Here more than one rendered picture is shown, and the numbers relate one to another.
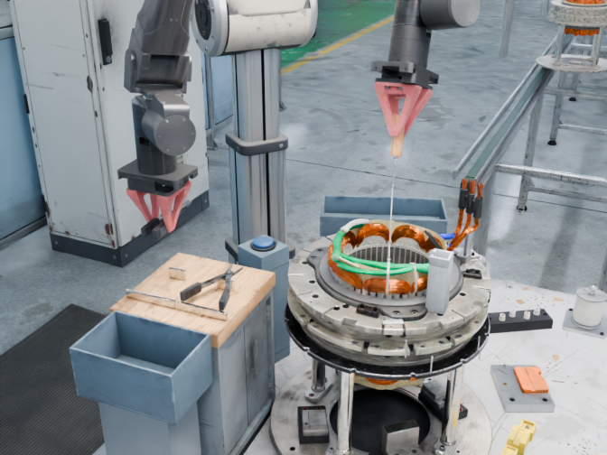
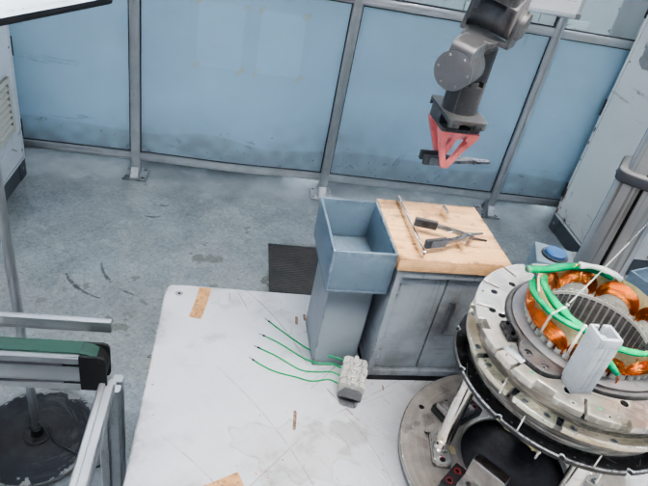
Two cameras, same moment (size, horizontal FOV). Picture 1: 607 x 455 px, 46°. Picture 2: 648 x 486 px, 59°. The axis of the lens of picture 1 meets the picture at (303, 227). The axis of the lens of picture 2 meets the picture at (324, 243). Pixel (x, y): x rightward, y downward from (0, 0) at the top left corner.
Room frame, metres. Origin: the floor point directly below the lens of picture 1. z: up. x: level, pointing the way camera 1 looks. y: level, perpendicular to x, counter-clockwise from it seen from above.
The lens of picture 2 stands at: (0.30, -0.42, 1.58)
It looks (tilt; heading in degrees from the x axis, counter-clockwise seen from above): 34 degrees down; 53
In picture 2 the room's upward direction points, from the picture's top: 12 degrees clockwise
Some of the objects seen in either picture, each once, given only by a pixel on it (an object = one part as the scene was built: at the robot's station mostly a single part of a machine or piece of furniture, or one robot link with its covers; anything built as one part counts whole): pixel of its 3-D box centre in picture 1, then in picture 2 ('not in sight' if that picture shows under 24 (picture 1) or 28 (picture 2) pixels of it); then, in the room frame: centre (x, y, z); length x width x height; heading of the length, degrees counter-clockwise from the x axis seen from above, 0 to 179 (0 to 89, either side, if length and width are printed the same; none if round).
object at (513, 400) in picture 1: (521, 386); not in sight; (1.09, -0.41, 0.79); 0.12 x 0.09 x 0.02; 0
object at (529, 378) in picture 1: (531, 379); not in sight; (1.10, -0.43, 0.80); 0.07 x 0.05 x 0.01; 0
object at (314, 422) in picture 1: (314, 420); (456, 405); (0.95, -0.02, 0.83); 0.05 x 0.04 x 0.02; 3
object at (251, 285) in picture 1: (196, 295); (439, 235); (0.99, 0.17, 1.05); 0.20 x 0.19 x 0.02; 157
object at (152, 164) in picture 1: (156, 156); (462, 97); (0.98, 0.21, 1.30); 0.10 x 0.07 x 0.07; 68
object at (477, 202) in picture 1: (470, 202); not in sight; (1.01, -0.26, 1.21); 0.04 x 0.04 x 0.03; 65
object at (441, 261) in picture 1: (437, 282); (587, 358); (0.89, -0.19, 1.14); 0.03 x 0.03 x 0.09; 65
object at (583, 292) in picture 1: (588, 308); not in sight; (1.32, -0.62, 0.82); 0.06 x 0.06 x 0.07
